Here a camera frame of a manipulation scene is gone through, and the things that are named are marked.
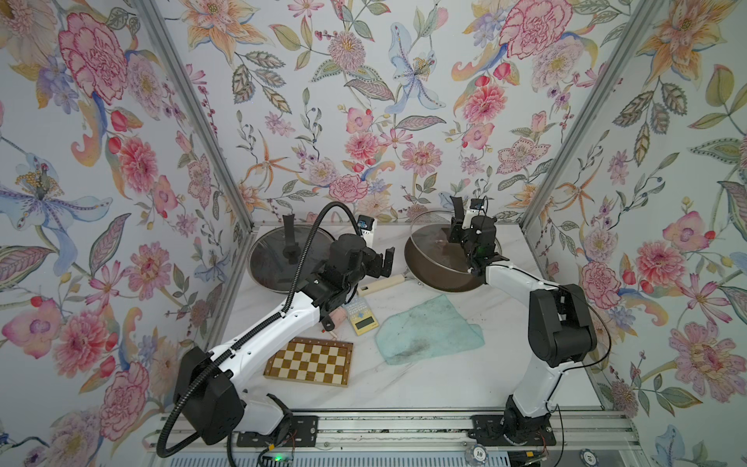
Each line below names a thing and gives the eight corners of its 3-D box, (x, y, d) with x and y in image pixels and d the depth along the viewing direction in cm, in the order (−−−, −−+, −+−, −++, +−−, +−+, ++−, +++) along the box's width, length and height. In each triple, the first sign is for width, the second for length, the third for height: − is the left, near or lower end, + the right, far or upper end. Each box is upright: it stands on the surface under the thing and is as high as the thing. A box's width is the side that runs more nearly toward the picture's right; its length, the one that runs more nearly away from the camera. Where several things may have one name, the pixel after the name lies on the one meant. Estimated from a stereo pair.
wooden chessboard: (265, 378, 84) (262, 375, 82) (278, 338, 92) (276, 334, 89) (347, 388, 83) (346, 385, 80) (353, 346, 90) (353, 342, 88)
